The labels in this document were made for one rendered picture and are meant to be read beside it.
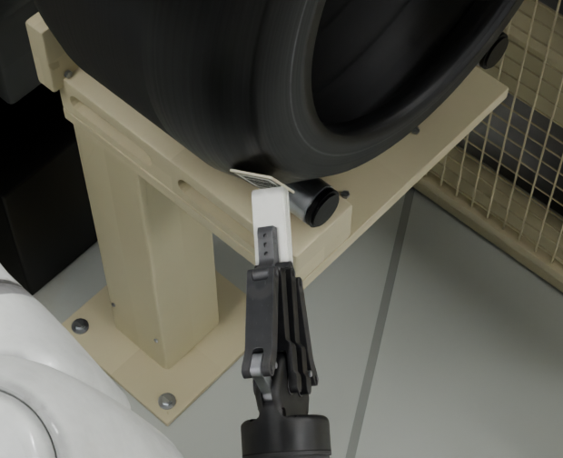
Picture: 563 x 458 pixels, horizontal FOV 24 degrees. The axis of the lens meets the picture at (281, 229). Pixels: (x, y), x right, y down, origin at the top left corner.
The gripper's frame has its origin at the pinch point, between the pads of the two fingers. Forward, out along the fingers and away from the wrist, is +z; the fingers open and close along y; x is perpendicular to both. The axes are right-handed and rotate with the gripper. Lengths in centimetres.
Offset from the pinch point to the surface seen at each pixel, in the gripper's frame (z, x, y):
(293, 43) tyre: 10.8, 7.9, -14.8
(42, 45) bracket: 25.5, -28.1, 10.7
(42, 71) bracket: 24.4, -30.5, 14.9
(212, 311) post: 10, -45, 97
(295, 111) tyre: 7.8, 5.3, -7.4
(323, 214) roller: 4.4, -0.1, 16.0
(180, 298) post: 10, -45, 83
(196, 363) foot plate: 1, -49, 98
